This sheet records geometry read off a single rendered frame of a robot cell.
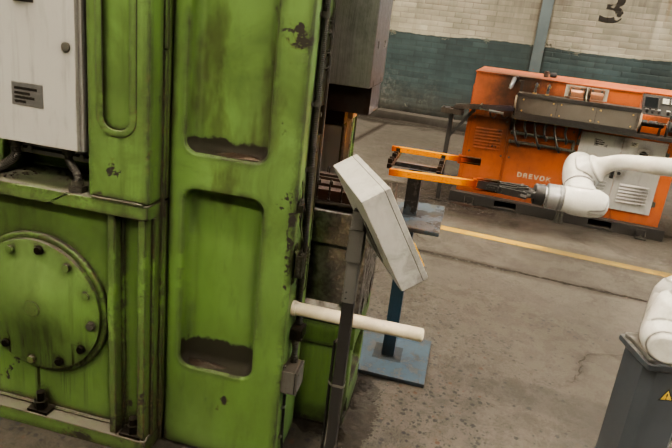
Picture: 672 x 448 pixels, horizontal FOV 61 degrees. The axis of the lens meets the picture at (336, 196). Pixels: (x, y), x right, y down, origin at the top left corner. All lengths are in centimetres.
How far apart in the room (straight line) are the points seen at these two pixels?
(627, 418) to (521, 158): 358
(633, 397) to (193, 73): 183
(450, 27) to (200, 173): 804
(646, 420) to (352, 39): 163
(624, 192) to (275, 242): 428
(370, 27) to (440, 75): 778
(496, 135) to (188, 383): 405
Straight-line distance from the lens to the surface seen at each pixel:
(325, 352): 231
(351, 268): 163
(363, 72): 193
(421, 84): 974
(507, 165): 562
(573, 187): 215
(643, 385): 230
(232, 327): 210
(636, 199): 574
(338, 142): 239
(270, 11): 179
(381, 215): 141
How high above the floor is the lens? 158
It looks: 17 degrees down
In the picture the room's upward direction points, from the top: 6 degrees clockwise
